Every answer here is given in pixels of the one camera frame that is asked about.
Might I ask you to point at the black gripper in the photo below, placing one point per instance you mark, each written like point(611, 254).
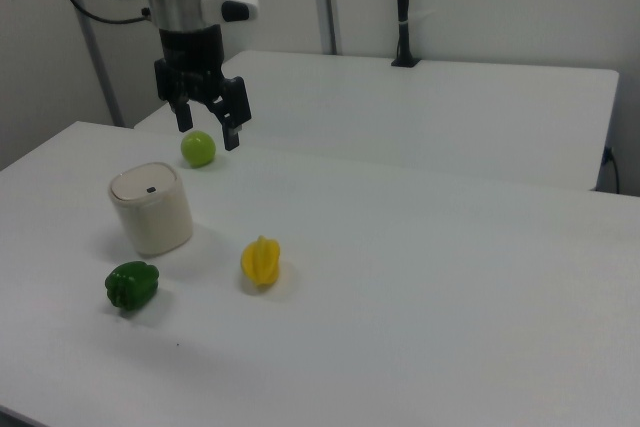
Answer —
point(192, 62)

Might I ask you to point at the cream bin swing lid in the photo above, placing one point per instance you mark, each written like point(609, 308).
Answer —
point(142, 182)

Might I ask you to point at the cream plastic garbage bin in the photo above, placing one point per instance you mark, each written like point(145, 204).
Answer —
point(157, 227)

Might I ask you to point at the green toy apple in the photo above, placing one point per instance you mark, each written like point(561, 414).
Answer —
point(198, 149)

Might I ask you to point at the yellow toy starfruit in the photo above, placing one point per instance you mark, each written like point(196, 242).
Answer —
point(261, 262)

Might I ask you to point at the green toy bell pepper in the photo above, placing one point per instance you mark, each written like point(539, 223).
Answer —
point(131, 287)

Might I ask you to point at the white side table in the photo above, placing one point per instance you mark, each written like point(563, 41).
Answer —
point(400, 117)

